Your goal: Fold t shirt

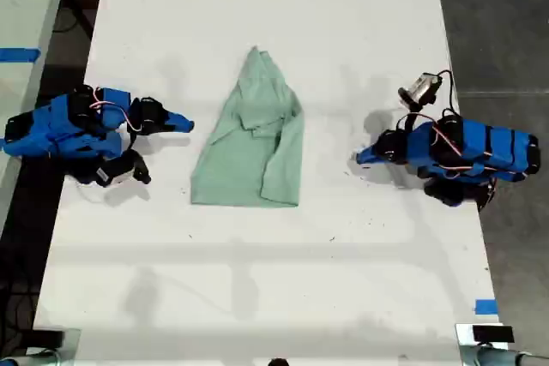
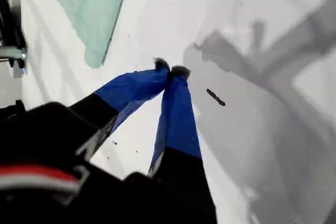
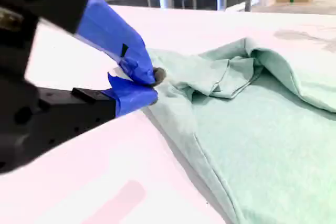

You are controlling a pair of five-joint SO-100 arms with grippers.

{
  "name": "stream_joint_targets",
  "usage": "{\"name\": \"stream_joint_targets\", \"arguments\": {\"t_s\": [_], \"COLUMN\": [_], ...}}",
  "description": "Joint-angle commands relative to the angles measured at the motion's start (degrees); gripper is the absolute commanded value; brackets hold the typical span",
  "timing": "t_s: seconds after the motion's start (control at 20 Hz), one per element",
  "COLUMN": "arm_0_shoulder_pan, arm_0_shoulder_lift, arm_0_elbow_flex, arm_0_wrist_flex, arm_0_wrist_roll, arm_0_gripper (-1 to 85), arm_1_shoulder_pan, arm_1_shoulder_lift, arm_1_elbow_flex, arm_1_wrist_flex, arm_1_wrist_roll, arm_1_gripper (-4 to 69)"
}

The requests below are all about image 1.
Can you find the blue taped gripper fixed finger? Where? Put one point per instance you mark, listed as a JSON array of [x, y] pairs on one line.
[[180, 121], [369, 151]]

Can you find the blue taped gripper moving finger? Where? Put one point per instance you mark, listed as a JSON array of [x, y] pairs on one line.
[[171, 130], [373, 161]]

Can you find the pale green T-shirt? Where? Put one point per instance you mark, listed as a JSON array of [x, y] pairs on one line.
[[253, 147]]

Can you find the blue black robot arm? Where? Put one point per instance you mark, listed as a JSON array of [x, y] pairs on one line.
[[64, 126], [484, 145]]

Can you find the long blue tape strip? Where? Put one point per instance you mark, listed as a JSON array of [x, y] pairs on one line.
[[19, 54]]

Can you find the pale side table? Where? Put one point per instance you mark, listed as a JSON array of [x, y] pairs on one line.
[[21, 19]]

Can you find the short blue tape strip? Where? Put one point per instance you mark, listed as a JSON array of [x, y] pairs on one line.
[[486, 307]]

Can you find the small black box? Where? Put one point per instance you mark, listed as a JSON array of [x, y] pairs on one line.
[[493, 334], [48, 337]]

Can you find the dark round object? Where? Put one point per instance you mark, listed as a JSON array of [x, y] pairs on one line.
[[278, 362]]

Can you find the black camera stalk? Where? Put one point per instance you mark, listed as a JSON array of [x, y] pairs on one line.
[[411, 116], [130, 143]]

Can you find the black camera box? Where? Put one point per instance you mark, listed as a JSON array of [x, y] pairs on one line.
[[421, 88], [116, 171]]

